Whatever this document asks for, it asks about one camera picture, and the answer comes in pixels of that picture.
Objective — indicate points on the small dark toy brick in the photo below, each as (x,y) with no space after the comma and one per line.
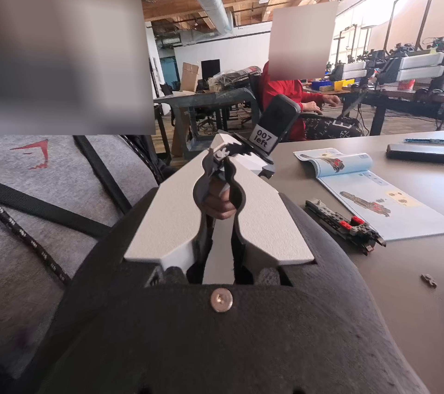
(428,280)

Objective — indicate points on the blue pen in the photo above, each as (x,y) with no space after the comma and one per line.
(426,140)

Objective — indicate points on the person's left hand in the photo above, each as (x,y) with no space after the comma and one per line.
(218,206)

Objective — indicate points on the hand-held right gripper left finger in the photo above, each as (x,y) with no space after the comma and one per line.
(166,224)

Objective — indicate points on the toy brick vehicle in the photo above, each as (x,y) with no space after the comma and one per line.
(340,219)

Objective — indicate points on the yellow storage bin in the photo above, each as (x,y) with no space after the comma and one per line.
(343,82)

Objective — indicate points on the small blue storage bin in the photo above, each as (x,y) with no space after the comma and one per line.
(319,84)

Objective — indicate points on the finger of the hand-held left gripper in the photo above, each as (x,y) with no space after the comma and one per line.
(249,163)
(223,141)

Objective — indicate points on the person's grey sweatshirt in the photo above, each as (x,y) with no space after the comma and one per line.
(69,186)

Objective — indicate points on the long wooden table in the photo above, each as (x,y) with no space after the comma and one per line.
(399,94)

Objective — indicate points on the open instruction booklet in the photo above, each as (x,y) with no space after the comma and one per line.
(374,192)

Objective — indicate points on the black power bank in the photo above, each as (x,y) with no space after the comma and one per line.
(416,152)

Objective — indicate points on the cardboard box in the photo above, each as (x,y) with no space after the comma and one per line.
(189,76)

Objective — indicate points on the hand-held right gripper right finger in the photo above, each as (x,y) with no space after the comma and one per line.
(274,227)

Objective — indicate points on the black monitor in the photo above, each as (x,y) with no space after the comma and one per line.
(210,71)

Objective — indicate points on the red cup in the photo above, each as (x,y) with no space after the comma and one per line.
(406,84)

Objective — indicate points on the grey metal table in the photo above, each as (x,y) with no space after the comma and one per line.
(208,97)

